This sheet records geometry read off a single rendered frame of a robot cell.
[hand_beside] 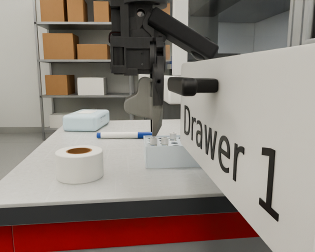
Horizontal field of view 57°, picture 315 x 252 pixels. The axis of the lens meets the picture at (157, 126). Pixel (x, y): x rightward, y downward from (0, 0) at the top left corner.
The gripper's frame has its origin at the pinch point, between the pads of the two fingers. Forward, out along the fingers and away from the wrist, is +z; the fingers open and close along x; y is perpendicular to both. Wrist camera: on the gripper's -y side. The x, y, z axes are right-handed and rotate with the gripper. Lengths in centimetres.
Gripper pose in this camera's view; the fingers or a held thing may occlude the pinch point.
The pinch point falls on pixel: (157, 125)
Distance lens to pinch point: 48.3
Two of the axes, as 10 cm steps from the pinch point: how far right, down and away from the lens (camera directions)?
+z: 0.0, 9.8, 1.8
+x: 0.9, 1.8, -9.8
